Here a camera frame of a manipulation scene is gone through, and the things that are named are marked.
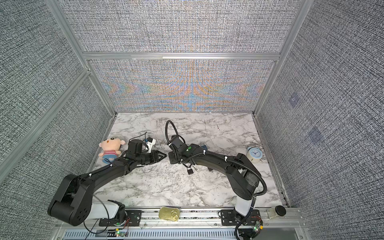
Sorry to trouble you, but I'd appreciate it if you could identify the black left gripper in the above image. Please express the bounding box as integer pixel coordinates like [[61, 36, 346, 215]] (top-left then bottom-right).
[[136, 149, 167, 166]]

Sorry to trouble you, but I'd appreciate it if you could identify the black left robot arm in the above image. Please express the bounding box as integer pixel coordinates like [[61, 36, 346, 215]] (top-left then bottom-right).
[[47, 140, 167, 226]]

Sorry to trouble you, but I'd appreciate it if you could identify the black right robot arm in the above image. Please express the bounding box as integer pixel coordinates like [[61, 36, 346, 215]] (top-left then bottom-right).
[[166, 135, 268, 218]]

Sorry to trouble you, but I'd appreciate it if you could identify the plush doll toy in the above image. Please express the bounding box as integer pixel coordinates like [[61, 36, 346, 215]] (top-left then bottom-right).
[[99, 138, 126, 164]]

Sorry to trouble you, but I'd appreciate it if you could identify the gold sardine tin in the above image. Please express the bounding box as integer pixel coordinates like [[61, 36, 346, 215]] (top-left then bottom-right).
[[159, 207, 181, 222]]

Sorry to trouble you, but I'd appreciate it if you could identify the light blue alarm clock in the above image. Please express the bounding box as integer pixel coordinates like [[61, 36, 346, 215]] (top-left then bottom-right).
[[247, 147, 263, 162]]

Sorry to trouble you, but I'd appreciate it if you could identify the small bottle black cap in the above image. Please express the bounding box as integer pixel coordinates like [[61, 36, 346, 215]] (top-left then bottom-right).
[[267, 205, 287, 219]]

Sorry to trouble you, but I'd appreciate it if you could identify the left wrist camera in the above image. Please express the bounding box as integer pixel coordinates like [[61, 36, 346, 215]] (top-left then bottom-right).
[[145, 137, 157, 153]]

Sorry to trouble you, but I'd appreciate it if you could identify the aluminium front rail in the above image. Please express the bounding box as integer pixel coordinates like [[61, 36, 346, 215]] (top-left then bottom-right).
[[55, 207, 307, 230]]

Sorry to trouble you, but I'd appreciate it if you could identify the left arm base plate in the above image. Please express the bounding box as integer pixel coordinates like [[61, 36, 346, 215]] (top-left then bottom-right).
[[99, 210, 142, 227]]

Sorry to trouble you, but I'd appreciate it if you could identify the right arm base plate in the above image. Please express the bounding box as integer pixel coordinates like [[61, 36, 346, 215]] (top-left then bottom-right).
[[219, 209, 261, 226]]

